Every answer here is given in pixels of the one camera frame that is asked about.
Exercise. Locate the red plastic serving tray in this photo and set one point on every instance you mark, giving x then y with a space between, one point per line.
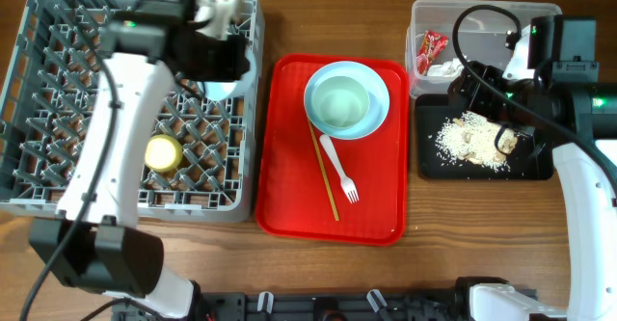
291 196

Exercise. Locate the white napkin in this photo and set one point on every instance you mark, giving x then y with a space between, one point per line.
449 69

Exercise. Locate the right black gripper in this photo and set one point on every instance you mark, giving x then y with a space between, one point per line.
469 94

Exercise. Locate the white plastic fork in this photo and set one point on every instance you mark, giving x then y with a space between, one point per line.
347 184

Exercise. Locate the black rectangular food tray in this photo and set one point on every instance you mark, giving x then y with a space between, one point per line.
530 160

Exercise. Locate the light blue bowl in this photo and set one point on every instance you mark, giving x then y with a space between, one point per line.
219 91

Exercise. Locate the grey plastic dishwasher rack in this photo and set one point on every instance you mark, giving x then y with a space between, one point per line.
46 106

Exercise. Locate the clear plastic waste bin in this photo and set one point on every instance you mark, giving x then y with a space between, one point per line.
482 35

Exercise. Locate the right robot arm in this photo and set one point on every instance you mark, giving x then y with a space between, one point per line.
565 99

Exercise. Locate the red snack wrapper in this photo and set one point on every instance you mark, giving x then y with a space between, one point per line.
433 44

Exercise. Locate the large light blue plate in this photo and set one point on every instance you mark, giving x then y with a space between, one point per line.
378 95

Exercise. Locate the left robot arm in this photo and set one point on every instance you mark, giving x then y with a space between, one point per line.
93 242

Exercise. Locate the rice and peanut leftovers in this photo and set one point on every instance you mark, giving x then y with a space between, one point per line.
471 138

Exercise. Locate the green bowl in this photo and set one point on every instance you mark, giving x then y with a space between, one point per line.
339 102

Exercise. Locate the yellow plastic cup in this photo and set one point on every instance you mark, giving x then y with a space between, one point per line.
163 153

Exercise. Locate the wooden chopstick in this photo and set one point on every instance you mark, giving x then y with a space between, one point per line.
323 171

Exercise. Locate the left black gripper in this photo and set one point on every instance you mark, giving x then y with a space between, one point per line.
237 63

